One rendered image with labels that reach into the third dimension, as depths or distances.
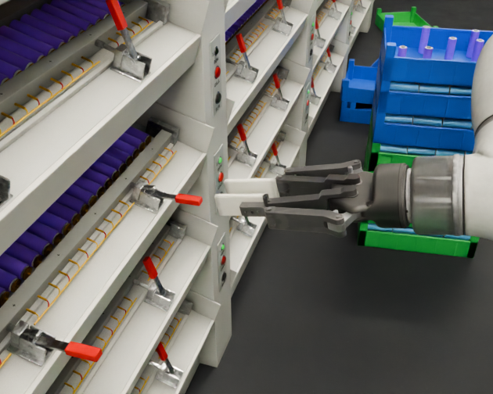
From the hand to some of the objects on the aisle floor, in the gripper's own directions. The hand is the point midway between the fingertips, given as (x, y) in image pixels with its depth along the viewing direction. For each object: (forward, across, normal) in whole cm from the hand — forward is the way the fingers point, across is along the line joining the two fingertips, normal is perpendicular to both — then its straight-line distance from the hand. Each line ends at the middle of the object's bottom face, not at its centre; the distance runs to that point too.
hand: (246, 197), depth 74 cm
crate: (-10, +77, -62) cm, 100 cm away
